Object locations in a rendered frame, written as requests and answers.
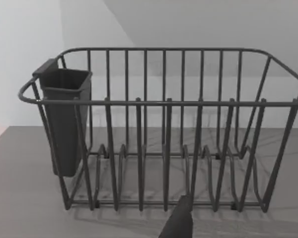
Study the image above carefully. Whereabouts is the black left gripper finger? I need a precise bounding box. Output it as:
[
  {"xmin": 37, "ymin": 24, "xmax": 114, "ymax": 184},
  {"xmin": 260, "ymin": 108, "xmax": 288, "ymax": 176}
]
[{"xmin": 158, "ymin": 194, "xmax": 194, "ymax": 238}]

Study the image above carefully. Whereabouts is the dark grey cutlery holder cup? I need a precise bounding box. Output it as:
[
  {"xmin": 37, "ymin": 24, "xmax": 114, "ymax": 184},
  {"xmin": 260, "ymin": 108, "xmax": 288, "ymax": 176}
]
[{"xmin": 32, "ymin": 59, "xmax": 93, "ymax": 178}]

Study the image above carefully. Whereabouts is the dark grey wire dish rack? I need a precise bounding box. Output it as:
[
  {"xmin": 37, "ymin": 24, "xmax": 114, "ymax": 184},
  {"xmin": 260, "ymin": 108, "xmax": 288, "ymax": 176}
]
[{"xmin": 17, "ymin": 47, "xmax": 298, "ymax": 213}]

